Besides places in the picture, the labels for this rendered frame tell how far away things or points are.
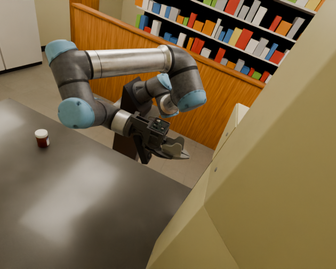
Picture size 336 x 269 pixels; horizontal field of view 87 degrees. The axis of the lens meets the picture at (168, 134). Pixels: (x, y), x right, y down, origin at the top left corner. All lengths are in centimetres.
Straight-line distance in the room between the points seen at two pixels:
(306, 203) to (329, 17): 18
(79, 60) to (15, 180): 57
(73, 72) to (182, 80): 35
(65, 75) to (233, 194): 44
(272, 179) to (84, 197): 72
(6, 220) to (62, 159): 28
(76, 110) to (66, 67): 11
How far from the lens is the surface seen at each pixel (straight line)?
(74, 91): 50
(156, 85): 109
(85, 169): 90
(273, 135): 22
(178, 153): 54
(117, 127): 55
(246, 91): 238
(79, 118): 46
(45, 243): 77
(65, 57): 52
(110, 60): 55
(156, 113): 132
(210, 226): 32
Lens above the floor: 166
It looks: 38 degrees down
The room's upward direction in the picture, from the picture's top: 22 degrees clockwise
